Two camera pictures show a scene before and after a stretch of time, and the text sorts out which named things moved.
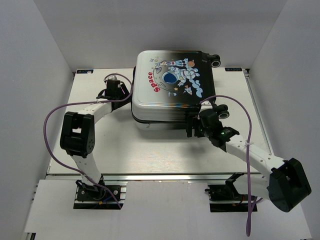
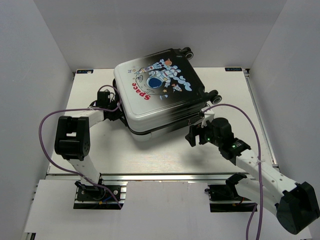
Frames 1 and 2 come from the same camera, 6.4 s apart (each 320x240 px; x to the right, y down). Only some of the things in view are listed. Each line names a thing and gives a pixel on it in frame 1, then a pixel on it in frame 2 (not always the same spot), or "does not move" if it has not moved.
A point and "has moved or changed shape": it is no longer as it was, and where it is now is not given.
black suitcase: [167, 85] has moved or changed shape
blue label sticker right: [233, 69] does not move
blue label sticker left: [84, 71] does not move
